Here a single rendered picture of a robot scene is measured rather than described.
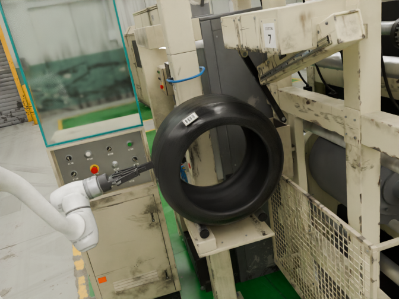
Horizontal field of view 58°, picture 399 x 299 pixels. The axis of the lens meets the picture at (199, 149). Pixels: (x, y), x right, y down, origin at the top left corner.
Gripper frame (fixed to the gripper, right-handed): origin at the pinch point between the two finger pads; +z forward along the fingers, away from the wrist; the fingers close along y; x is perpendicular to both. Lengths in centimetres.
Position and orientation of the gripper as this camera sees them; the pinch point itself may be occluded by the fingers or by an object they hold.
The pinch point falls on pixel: (145, 167)
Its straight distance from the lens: 156.4
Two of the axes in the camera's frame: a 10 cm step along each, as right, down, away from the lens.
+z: 9.2, -3.6, 1.2
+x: 3.0, 8.9, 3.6
